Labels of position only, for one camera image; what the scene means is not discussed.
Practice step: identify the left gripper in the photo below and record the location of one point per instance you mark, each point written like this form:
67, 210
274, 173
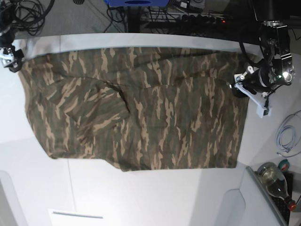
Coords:
254, 84

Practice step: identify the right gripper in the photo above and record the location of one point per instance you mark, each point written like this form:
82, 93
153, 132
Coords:
11, 58

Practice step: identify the camouflage t-shirt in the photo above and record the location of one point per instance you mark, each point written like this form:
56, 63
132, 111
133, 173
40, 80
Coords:
137, 108

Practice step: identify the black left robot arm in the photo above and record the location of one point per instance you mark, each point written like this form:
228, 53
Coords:
274, 43

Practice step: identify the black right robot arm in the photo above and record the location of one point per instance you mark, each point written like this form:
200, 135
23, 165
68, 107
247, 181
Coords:
7, 33

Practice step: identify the green tape roll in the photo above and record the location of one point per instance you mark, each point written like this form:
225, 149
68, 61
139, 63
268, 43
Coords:
284, 165

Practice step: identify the clear glass bottle red cap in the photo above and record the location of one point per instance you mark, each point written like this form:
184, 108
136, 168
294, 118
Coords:
275, 183

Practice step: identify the black power strip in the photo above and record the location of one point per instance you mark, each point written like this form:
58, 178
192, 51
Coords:
196, 19

